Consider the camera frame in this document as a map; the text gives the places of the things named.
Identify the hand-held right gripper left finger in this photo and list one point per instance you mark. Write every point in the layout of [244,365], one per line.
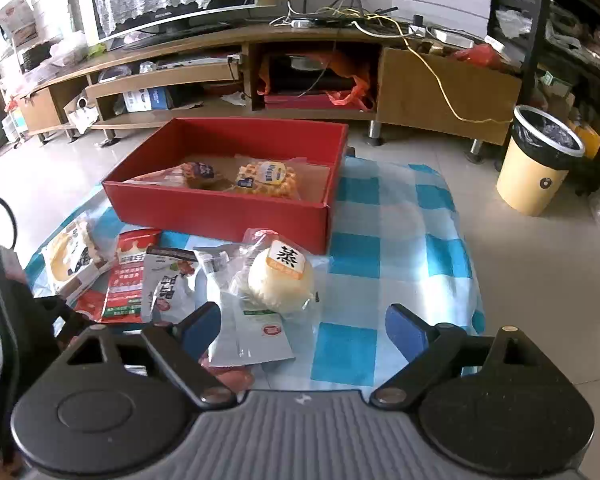
[202,327]

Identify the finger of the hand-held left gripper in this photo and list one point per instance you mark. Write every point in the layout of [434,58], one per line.
[55,312]

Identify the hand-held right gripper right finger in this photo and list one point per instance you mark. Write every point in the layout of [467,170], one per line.
[405,330]

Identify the plain red snack packet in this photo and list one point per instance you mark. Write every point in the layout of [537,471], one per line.
[90,305]

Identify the toast bread packet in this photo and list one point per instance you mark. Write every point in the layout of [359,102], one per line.
[65,265]

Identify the pink sausage packet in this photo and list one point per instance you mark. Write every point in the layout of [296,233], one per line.
[230,377]

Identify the red crown print snack packet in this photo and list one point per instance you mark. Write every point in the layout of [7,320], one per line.
[127,285]

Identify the red cardboard box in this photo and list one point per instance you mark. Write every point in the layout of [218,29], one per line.
[220,220]

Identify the grey white snack packet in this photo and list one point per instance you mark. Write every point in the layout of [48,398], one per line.
[167,290]

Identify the white green snack packet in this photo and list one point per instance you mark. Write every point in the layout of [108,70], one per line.
[255,335]

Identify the blue white checked cloth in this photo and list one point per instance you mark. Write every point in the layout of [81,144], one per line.
[395,240]

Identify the steamed bun packet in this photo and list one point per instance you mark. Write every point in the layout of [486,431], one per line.
[280,280]

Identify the clear packet reddish snack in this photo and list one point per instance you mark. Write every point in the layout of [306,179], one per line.
[200,172]

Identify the waffle packet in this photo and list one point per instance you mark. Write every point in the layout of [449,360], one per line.
[267,180]

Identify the beige trash bin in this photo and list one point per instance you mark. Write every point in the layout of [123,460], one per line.
[530,185]

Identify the white plastic bag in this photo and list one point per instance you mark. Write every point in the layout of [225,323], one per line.
[80,112]

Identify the blue white carton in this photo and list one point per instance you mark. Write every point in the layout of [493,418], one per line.
[147,99]

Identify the wooden television cabinet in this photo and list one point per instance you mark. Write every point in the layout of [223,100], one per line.
[430,90]

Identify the black bin liner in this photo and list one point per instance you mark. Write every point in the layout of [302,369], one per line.
[547,135]

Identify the orange plastic bag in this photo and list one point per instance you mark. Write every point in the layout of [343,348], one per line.
[352,92]

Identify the flat red box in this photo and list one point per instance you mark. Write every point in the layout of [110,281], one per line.
[305,100]

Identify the red plastic bag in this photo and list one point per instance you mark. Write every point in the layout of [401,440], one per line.
[480,55]

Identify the stack of cardboard boxes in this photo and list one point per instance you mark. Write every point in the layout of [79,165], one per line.
[20,22]

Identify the black router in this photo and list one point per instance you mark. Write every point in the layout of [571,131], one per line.
[340,20]

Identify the white power strip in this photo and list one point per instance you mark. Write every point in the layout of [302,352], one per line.
[300,23]

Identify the black shelf rack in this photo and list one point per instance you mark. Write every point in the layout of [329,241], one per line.
[542,35]

